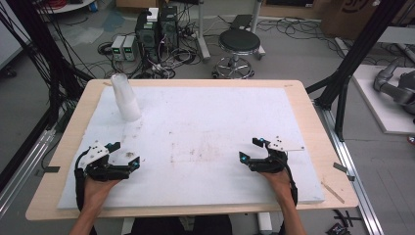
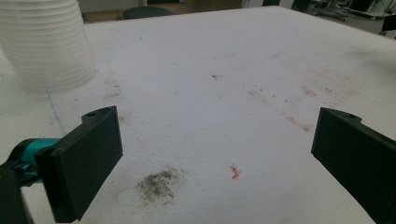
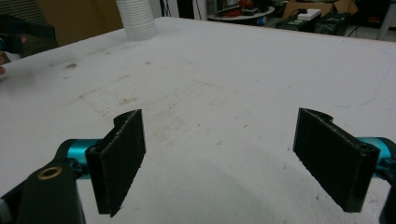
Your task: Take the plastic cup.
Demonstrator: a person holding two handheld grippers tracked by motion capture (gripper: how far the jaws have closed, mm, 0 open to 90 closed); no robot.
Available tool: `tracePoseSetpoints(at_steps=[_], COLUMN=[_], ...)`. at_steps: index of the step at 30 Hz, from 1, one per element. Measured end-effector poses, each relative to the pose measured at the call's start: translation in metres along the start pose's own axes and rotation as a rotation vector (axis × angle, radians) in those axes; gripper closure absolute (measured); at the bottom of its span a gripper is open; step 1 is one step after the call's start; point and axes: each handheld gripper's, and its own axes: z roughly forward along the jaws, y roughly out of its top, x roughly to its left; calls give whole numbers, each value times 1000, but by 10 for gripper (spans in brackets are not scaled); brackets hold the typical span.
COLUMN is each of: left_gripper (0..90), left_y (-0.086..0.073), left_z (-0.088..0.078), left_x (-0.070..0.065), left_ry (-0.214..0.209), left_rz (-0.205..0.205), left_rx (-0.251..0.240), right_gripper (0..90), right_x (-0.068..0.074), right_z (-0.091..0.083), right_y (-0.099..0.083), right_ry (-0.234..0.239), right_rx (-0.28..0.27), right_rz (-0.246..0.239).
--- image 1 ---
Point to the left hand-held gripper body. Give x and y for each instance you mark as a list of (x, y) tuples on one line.
[(98, 153)]

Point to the white round table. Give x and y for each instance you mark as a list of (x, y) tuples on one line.
[(65, 6)]

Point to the small white box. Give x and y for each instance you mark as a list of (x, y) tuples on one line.
[(152, 14)]

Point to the cardboard box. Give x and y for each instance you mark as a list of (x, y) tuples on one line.
[(345, 18)]

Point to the black parts on floor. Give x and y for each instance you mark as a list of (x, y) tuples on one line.
[(342, 225)]

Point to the person's right hand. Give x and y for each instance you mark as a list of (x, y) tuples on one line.
[(279, 186)]

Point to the wooden table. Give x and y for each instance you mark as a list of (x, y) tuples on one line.
[(313, 107)]

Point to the white foam mat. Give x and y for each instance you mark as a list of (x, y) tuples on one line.
[(202, 130)]

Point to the person's left hand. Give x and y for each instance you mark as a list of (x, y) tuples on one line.
[(96, 192)]

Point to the black metal frame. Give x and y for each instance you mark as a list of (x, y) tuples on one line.
[(355, 55), (42, 55)]

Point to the grey bench power supply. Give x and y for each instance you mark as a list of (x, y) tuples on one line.
[(129, 49), (118, 48)]

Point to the person's dark clothing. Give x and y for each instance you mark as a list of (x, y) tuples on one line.
[(208, 225)]

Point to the thin wooden stick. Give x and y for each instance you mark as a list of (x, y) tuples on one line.
[(332, 192)]

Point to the black tape piece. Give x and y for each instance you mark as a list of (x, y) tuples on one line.
[(52, 169), (340, 167), (350, 178)]

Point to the grey desk leg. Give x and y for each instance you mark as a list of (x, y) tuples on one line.
[(257, 29), (203, 32)]

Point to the aluminium floor rail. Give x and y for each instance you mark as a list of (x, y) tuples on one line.
[(23, 169), (352, 169)]

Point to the white table leg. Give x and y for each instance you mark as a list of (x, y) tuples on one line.
[(265, 223), (128, 226)]

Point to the white floor board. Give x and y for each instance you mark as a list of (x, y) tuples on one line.
[(381, 111)]

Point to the black round stool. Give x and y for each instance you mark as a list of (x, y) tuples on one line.
[(239, 40)]

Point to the black computer tower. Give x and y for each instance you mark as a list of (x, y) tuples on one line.
[(169, 27), (147, 36)]

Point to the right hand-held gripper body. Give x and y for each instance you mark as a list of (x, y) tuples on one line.
[(272, 161)]

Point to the stack of clear plastic cups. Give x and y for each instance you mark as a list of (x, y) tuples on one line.
[(127, 101)]

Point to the black flat device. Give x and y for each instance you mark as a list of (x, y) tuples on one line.
[(241, 21)]

